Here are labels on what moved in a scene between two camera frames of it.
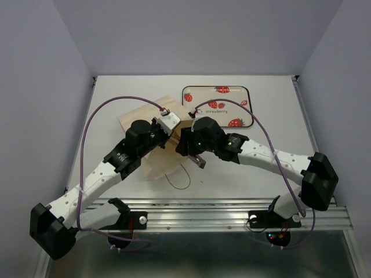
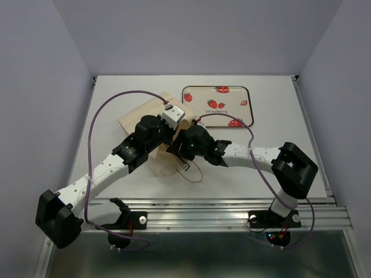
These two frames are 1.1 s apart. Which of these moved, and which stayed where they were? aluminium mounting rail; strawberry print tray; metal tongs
Moved: metal tongs
Stayed: strawberry print tray; aluminium mounting rail
